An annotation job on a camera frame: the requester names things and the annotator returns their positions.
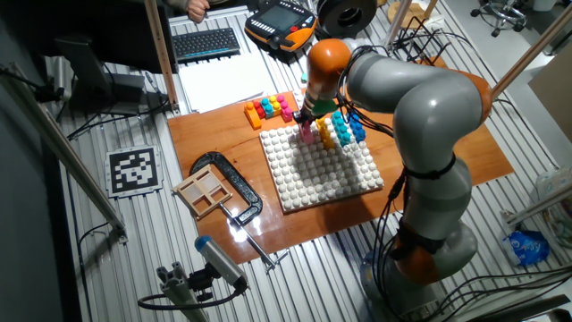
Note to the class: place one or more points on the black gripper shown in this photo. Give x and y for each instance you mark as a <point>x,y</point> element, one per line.
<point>306,115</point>

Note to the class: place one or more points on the light pink four-stud brick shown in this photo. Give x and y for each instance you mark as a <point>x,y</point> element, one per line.
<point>307,135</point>

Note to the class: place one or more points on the yellow four-stud brick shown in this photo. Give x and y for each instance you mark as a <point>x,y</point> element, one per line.
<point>326,136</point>

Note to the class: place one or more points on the white four-stud brick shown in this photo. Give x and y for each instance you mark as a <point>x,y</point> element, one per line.
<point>297,96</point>

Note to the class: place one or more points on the teal four-stud brick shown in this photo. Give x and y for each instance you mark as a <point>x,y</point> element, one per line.
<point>342,132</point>

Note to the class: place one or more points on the blue four-stud brick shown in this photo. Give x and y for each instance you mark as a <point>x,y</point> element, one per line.
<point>357,129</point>

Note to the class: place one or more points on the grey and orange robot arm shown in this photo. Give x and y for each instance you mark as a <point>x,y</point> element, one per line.
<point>429,107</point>

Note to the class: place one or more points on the person's hand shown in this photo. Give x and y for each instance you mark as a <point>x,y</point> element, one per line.
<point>199,10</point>

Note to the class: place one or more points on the magenta three-stud brick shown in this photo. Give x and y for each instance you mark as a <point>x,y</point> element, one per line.
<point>286,112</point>

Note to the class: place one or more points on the yellow two-stud brick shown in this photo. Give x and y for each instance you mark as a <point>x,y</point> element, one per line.
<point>275,106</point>

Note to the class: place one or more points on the teal two-stud brick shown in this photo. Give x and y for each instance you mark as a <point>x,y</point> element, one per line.
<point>267,109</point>

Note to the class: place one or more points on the red two-stud brick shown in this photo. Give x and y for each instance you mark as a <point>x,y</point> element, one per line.
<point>260,111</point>

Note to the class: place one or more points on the orange curved brick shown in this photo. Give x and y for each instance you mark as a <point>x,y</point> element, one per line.
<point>252,118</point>

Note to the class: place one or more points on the white studded baseplate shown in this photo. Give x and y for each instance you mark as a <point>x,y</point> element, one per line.
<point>322,179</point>

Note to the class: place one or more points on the black C-clamp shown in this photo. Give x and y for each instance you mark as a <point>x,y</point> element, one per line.
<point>248,190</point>

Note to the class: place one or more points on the brown wooden board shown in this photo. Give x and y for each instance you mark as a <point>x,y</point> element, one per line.
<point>214,134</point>

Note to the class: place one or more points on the white paper stack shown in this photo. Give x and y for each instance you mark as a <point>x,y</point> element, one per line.
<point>223,80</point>

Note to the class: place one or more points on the orange and black teach pendant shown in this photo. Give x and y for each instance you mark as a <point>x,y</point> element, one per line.
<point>281,22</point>

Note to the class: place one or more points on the black filament spool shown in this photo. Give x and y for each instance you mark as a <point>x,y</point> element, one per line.
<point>330,18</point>

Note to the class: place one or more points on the black keyboard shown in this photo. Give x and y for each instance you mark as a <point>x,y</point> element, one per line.
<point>205,44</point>

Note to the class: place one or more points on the black and white marker board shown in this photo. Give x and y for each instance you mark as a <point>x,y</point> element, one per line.
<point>134,172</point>

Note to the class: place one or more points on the black monitor with stand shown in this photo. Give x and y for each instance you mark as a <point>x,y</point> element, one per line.
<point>116,36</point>

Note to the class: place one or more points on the office chair base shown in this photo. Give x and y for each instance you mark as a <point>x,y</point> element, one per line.
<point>505,11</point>

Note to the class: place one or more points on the short aluminium profile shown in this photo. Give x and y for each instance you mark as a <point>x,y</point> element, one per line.
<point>540,203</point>

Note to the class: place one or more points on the brown cardboard box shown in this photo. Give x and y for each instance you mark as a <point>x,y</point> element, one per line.
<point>554,89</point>

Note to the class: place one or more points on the blue plastic bag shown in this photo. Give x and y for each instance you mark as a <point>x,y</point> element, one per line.
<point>527,248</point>

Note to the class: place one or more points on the small wooden compartment frame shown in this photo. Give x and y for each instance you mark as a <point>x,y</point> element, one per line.
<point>202,192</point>

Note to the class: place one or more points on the silver metal post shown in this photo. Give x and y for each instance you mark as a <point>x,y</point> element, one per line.
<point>397,22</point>

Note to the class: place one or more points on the grey camera with blue end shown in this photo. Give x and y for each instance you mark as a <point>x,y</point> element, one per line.
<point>219,259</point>

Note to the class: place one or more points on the aluminium camera mount profile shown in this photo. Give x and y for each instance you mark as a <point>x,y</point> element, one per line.
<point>179,290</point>

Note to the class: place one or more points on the long aluminium frame beam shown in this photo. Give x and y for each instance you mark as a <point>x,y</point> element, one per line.
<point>58,147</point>

